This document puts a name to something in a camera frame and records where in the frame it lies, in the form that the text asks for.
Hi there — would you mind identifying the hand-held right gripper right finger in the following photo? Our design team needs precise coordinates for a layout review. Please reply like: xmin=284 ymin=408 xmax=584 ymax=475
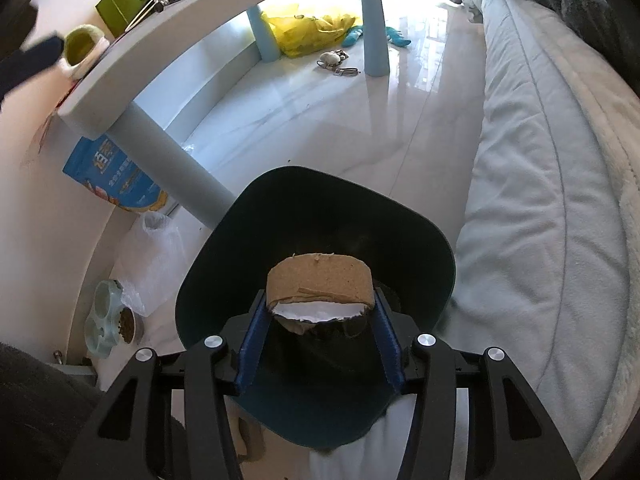
xmin=372 ymin=289 xmax=583 ymax=480

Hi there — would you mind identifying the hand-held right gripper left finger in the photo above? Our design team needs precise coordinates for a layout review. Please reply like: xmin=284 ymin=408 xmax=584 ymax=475
xmin=57 ymin=289 xmax=273 ymax=480

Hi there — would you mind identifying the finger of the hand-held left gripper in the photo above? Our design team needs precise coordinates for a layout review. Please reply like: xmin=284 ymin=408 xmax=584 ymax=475
xmin=0 ymin=34 xmax=64 ymax=103

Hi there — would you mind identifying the cardboard tape roll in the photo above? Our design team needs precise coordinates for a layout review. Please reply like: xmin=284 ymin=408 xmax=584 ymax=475
xmin=265 ymin=253 xmax=376 ymax=338

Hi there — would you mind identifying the dark waste bin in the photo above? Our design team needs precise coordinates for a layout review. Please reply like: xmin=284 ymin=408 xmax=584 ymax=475
xmin=175 ymin=166 xmax=457 ymax=448

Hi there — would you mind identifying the green fluffy slipper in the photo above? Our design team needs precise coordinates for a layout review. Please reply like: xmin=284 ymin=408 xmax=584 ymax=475
xmin=59 ymin=27 xmax=110 ymax=81

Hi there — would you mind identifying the clear plastic bag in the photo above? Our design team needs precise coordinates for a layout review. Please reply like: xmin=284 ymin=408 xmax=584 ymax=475
xmin=120 ymin=211 xmax=183 ymax=318

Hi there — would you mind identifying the blue pet food bag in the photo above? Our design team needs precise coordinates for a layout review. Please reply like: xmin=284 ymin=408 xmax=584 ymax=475
xmin=62 ymin=132 xmax=168 ymax=216

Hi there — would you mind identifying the pale green pet bowl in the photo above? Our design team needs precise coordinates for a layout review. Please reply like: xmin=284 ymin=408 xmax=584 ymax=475
xmin=82 ymin=280 xmax=146 ymax=358

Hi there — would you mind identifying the blue-grey table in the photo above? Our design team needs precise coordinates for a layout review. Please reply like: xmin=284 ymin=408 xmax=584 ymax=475
xmin=56 ymin=0 xmax=392 ymax=231

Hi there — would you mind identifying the person's dark grey clothing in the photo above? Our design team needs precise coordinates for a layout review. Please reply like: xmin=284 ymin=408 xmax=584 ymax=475
xmin=0 ymin=342 xmax=103 ymax=480

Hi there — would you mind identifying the yellow plastic bag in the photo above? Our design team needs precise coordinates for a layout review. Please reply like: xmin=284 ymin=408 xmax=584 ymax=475
xmin=262 ymin=2 xmax=362 ymax=58

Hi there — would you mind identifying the white cat toy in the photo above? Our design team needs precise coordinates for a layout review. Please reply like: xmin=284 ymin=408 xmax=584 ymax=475
xmin=316 ymin=49 xmax=351 ymax=68

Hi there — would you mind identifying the blue plush toy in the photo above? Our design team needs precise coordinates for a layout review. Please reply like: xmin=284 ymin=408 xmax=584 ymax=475
xmin=342 ymin=24 xmax=412 ymax=50

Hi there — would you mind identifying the blue patterned fleece blanket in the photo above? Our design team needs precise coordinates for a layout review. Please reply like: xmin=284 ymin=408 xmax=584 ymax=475
xmin=477 ymin=0 xmax=621 ymax=76

